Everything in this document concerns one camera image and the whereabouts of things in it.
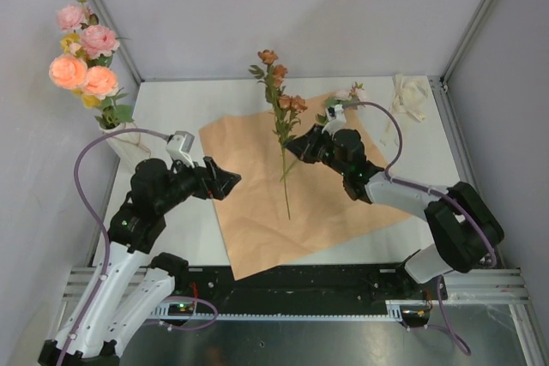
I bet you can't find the white ribbed ceramic vase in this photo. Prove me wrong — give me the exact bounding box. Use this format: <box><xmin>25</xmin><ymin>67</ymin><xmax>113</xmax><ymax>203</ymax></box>
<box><xmin>106</xmin><ymin>132</ymin><xmax>152</xmax><ymax>173</ymax></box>

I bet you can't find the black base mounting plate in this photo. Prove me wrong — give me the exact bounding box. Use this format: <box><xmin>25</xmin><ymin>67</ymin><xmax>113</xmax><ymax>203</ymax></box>
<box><xmin>174</xmin><ymin>263</ymin><xmax>447</xmax><ymax>315</ymax></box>

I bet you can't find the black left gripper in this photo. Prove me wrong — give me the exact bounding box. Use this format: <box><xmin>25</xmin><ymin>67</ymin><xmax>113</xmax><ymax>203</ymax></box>
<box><xmin>157</xmin><ymin>152</ymin><xmax>240</xmax><ymax>213</ymax></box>

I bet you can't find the pale pink blossom stem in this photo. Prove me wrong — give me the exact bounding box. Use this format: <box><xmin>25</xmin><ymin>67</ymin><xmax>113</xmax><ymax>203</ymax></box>
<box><xmin>316</xmin><ymin>82</ymin><xmax>368</xmax><ymax>125</ymax></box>

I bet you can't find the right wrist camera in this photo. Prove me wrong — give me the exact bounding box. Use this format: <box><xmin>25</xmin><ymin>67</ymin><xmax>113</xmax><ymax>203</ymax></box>
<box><xmin>323</xmin><ymin>104</ymin><xmax>347</xmax><ymax>135</ymax></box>

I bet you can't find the cream printed ribbon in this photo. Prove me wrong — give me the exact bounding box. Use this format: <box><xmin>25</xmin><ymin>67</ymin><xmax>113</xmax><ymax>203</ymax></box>
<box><xmin>389</xmin><ymin>74</ymin><xmax>430</xmax><ymax>137</ymax></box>

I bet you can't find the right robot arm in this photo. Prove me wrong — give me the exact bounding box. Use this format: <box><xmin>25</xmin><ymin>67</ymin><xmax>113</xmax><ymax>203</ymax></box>
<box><xmin>286</xmin><ymin>124</ymin><xmax>504</xmax><ymax>298</ymax></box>

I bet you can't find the left aluminium frame post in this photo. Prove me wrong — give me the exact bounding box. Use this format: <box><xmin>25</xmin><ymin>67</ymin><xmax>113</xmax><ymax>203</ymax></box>
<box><xmin>91</xmin><ymin>0</ymin><xmax>143</xmax><ymax>85</ymax></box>

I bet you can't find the peach rose stem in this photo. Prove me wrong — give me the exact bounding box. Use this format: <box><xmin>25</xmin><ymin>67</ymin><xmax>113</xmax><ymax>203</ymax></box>
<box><xmin>48</xmin><ymin>54</ymin><xmax>133</xmax><ymax>130</ymax></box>

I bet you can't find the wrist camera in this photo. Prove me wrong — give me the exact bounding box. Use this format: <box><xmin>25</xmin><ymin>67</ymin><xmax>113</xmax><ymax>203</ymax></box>
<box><xmin>323</xmin><ymin>104</ymin><xmax>347</xmax><ymax>135</ymax></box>
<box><xmin>166</xmin><ymin>130</ymin><xmax>195</xmax><ymax>168</ymax></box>

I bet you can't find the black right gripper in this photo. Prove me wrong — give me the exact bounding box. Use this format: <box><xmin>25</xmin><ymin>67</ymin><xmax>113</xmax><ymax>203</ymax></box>
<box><xmin>283</xmin><ymin>124</ymin><xmax>347</xmax><ymax>177</ymax></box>

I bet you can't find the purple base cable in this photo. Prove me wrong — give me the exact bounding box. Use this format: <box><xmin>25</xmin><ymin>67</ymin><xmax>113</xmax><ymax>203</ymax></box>
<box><xmin>145</xmin><ymin>295</ymin><xmax>220</xmax><ymax>333</ymax></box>
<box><xmin>406</xmin><ymin>275</ymin><xmax>472</xmax><ymax>357</ymax></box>

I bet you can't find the yellow rose stem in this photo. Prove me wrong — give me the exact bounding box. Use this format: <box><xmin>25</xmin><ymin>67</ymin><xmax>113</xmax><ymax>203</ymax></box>
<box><xmin>60</xmin><ymin>33</ymin><xmax>100</xmax><ymax>109</ymax></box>

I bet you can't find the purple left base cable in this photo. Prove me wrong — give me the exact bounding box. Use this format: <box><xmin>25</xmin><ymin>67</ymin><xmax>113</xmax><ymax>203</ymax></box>
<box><xmin>145</xmin><ymin>295</ymin><xmax>220</xmax><ymax>333</ymax></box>

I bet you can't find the aluminium frame post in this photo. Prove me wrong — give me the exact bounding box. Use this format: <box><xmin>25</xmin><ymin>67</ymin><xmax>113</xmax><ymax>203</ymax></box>
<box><xmin>91</xmin><ymin>0</ymin><xmax>143</xmax><ymax>85</ymax></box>
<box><xmin>440</xmin><ymin>0</ymin><xmax>498</xmax><ymax>85</ymax></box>

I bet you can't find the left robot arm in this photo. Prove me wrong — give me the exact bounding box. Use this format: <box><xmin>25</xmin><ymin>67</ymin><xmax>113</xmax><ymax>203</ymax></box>
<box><xmin>38</xmin><ymin>157</ymin><xmax>241</xmax><ymax>365</ymax></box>

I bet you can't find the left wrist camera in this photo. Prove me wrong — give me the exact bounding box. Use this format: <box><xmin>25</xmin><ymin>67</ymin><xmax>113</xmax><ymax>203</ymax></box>
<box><xmin>166</xmin><ymin>130</ymin><xmax>195</xmax><ymax>168</ymax></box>

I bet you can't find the grey slotted cable duct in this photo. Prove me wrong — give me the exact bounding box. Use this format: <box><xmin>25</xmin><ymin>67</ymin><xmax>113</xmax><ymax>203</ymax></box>
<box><xmin>148</xmin><ymin>301</ymin><xmax>437</xmax><ymax>324</ymax></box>

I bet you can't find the pink peony stem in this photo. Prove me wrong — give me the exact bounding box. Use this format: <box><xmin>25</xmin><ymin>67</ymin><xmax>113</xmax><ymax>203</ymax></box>
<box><xmin>56</xmin><ymin>0</ymin><xmax>120</xmax><ymax>68</ymax></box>

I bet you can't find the brown rose stem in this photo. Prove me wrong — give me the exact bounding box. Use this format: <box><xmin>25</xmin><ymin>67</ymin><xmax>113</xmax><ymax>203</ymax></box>
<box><xmin>249</xmin><ymin>49</ymin><xmax>308</xmax><ymax>219</ymax></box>

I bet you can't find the right aluminium table rail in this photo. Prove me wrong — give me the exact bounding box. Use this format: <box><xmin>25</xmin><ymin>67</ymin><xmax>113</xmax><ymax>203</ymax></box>
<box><xmin>426</xmin><ymin>75</ymin><xmax>503</xmax><ymax>264</ymax></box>

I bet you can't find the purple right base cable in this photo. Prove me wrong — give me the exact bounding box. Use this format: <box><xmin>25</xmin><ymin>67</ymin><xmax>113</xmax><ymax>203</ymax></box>
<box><xmin>406</xmin><ymin>275</ymin><xmax>472</xmax><ymax>357</ymax></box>

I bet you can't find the green and peach wrapping paper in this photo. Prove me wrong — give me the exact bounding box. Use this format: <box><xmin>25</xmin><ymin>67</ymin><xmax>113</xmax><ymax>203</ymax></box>
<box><xmin>199</xmin><ymin>89</ymin><xmax>411</xmax><ymax>279</ymax></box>

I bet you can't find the right aluminium frame post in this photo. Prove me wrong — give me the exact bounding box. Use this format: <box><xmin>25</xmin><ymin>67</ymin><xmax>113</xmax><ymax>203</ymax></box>
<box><xmin>440</xmin><ymin>0</ymin><xmax>498</xmax><ymax>85</ymax></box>

